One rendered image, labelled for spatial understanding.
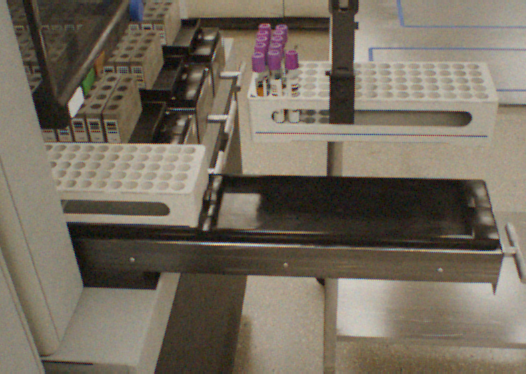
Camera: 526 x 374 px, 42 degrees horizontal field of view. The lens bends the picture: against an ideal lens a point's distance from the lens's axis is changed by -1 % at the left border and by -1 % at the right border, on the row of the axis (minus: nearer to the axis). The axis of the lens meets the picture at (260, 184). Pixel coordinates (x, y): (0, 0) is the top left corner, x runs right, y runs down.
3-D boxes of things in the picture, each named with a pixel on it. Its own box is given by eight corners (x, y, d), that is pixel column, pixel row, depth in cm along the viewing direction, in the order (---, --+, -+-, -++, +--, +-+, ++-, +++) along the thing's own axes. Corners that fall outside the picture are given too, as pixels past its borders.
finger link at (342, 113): (355, 69, 79) (355, 72, 78) (354, 121, 83) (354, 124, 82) (329, 69, 79) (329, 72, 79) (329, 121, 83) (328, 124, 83)
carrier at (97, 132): (114, 108, 103) (108, 72, 99) (128, 108, 103) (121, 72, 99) (92, 151, 94) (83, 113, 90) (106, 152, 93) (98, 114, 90)
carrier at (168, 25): (171, 25, 127) (167, -6, 123) (182, 25, 127) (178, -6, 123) (156, 52, 118) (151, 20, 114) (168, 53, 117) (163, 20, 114)
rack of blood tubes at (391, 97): (249, 142, 86) (246, 98, 83) (258, 101, 94) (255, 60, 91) (492, 146, 83) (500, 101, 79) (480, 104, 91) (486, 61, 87)
